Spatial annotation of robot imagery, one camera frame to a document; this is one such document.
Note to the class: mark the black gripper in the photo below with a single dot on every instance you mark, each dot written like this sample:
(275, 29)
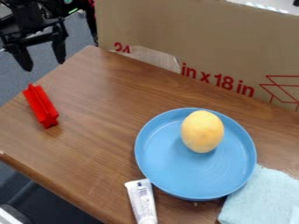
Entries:
(32, 29)

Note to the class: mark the white tube of cream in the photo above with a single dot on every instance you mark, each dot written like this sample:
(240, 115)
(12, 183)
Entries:
(140, 194)

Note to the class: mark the cardboard box wall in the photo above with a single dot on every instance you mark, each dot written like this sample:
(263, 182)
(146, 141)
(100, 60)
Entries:
(237, 44)

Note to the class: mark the blue plate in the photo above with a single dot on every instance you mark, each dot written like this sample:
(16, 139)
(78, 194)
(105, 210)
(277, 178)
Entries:
(189, 175)

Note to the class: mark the yellow lemon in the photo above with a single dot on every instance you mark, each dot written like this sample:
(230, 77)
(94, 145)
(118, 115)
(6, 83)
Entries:
(201, 131)

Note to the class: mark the light blue towel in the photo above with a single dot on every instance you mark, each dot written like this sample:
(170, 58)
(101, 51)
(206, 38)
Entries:
(265, 201)

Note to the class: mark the red rectangular block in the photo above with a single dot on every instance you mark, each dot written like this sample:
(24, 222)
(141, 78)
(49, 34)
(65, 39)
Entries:
(41, 106)

